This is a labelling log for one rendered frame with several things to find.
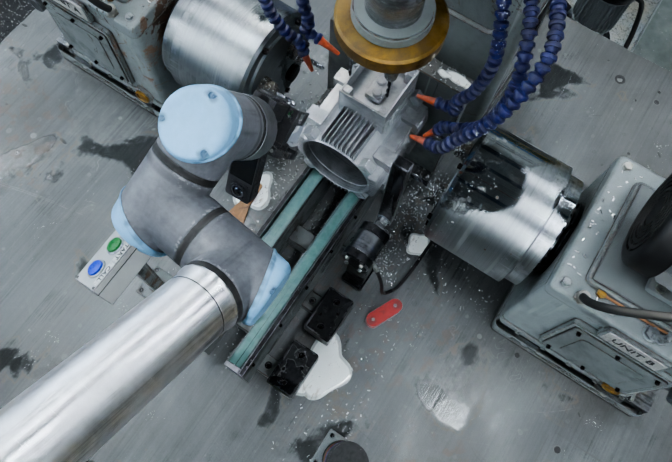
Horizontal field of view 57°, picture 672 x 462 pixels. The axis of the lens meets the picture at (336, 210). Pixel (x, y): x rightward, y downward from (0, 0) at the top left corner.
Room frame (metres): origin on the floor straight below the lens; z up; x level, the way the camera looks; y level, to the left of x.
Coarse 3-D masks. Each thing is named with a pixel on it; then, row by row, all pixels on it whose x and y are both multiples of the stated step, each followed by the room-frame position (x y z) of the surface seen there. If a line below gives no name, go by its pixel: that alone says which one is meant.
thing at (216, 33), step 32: (192, 0) 0.75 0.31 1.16; (224, 0) 0.76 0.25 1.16; (256, 0) 0.77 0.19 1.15; (192, 32) 0.69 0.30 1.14; (224, 32) 0.69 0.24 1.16; (256, 32) 0.69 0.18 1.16; (192, 64) 0.65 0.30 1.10; (224, 64) 0.64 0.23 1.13; (256, 64) 0.65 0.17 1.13; (288, 64) 0.72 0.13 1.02
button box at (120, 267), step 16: (96, 256) 0.27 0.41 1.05; (112, 256) 0.27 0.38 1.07; (128, 256) 0.27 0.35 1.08; (144, 256) 0.28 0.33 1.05; (80, 272) 0.24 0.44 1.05; (112, 272) 0.24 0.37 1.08; (128, 272) 0.25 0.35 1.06; (96, 288) 0.21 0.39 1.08; (112, 288) 0.22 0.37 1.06; (112, 304) 0.19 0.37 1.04
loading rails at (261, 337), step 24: (312, 168) 0.54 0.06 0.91; (288, 192) 0.48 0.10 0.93; (312, 192) 0.49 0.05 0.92; (288, 216) 0.43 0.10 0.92; (336, 216) 0.44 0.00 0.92; (360, 216) 0.48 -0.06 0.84; (264, 240) 0.37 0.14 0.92; (288, 240) 0.41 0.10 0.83; (312, 240) 0.41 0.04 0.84; (336, 240) 0.39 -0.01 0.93; (312, 264) 0.33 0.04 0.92; (288, 288) 0.28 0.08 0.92; (312, 288) 0.31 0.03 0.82; (264, 312) 0.23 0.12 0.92; (288, 312) 0.23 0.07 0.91; (312, 312) 0.26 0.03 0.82; (264, 336) 0.18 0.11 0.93; (240, 360) 0.13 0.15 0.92; (264, 360) 0.15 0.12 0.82
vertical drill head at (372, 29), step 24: (336, 0) 0.65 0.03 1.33; (360, 0) 0.63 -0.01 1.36; (384, 0) 0.59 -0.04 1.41; (408, 0) 0.59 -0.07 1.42; (432, 0) 0.64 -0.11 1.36; (336, 24) 0.60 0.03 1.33; (360, 24) 0.59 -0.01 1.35; (384, 24) 0.59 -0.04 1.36; (408, 24) 0.59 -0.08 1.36; (432, 24) 0.61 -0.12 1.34; (360, 48) 0.56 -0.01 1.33; (384, 48) 0.56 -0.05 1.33; (408, 48) 0.57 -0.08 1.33; (432, 48) 0.57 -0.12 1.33; (384, 72) 0.54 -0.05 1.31
